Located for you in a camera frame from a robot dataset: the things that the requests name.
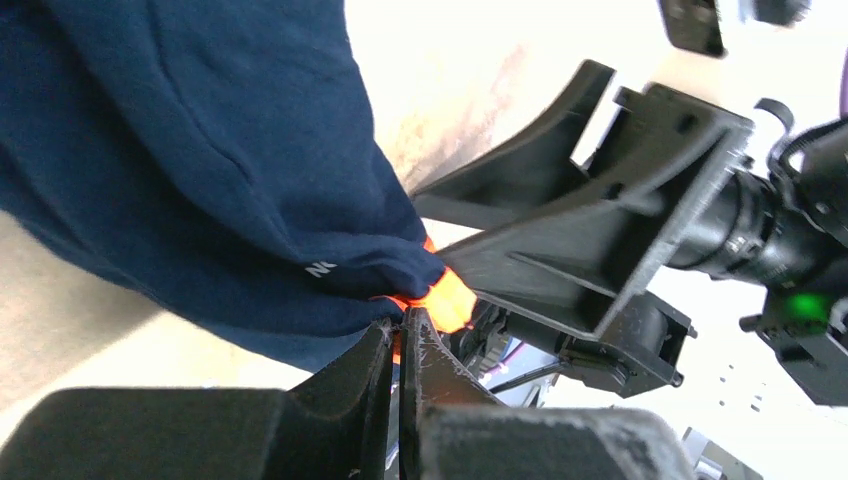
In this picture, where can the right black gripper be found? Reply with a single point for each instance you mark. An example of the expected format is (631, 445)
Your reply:
(668, 187)

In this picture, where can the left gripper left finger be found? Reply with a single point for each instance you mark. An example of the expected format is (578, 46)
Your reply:
(332, 426)

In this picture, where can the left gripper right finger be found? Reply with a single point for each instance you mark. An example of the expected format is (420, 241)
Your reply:
(453, 428)

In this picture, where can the navy orange boxer briefs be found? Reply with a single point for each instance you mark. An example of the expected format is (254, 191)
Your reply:
(217, 157)

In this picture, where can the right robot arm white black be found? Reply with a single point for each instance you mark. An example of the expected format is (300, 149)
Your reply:
(568, 251)

